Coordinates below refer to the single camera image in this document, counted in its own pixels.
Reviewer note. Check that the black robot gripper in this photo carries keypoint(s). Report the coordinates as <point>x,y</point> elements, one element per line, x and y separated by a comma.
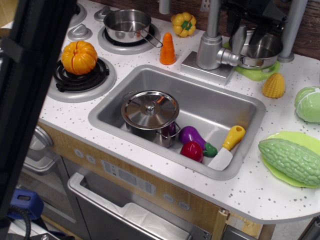
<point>263,13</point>

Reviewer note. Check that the silver faucet lever handle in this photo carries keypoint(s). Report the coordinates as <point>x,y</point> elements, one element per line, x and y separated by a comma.
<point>231,57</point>

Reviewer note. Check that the steel pan on right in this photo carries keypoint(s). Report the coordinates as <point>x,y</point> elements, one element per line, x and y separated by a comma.
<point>249,60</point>

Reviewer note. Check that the silver toy faucet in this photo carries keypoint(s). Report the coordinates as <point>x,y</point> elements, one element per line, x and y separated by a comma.
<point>203,63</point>

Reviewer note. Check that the green plastic pan holder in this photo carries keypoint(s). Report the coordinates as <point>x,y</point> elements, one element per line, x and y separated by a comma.
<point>258,74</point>

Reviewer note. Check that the grey support pole right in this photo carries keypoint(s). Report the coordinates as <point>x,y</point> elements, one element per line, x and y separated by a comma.
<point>289,34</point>

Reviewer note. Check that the yellow toy bell pepper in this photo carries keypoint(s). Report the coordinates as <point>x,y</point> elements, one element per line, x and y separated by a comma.
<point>183,24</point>

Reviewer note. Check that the yellow toy corn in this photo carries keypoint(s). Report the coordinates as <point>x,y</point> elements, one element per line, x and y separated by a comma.
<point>274,87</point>

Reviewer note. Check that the grey pole rear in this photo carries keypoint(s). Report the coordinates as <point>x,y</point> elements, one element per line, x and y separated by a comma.
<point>164,7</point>

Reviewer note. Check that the orange toy carrot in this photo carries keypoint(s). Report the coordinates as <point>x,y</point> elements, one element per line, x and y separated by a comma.
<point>167,51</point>

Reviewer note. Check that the green toy cabbage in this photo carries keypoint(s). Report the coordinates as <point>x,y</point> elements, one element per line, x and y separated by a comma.
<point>307,104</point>

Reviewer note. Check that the grey toy sink basin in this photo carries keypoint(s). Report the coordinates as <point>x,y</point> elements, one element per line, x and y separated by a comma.
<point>210,109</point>

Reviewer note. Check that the purple toy eggplant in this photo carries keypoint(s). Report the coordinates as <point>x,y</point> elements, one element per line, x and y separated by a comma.
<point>190,133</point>

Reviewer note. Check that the small steel saucepan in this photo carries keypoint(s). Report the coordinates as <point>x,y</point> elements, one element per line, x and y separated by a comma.
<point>130,26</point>

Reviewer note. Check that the steel pot with lid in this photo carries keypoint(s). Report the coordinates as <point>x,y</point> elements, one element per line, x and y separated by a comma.
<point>151,115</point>

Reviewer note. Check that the light green plate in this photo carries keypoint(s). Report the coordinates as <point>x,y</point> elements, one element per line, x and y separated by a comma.
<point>298,138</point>

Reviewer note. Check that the red toy tomato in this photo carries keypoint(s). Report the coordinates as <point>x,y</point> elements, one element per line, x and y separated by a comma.
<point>193,151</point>

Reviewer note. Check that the green toy bitter gourd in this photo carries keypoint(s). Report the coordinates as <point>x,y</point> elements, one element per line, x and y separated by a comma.
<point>292,159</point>

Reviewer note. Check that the grey stove knob rear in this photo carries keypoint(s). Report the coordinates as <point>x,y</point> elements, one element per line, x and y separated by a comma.
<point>102,13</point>

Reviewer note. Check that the grey stove knob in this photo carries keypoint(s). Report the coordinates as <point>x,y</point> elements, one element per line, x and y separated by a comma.
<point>102,13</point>
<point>79,33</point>

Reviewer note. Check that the grey stove knob middle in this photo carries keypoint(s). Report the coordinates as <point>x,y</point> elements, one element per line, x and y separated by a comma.
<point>79,33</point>

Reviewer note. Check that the black rear left burner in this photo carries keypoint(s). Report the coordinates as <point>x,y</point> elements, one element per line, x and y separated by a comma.
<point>79,15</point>

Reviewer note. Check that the orange toy pumpkin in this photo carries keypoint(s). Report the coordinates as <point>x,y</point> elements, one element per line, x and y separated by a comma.
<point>79,57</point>

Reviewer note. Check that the black front stove burner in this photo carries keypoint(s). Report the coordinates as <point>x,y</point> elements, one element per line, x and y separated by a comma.
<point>67,87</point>

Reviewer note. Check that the silver oven dial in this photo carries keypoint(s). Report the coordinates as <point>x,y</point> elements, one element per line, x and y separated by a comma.
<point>40,140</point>

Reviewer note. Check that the blue clamp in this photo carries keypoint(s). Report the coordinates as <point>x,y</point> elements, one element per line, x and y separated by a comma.
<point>27,201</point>

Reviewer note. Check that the yellow handled toy knife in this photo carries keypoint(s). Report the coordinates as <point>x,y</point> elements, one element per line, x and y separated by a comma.
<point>224,156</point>

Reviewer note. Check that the black foreground frame post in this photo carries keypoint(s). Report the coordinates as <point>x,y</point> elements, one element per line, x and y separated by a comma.
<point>30,54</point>

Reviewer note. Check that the silver dishwasher door handle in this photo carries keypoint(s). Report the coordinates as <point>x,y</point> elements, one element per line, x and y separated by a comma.
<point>112,213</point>

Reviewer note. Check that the grey oven door handle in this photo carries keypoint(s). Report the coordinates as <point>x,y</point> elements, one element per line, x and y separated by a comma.
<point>40,162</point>

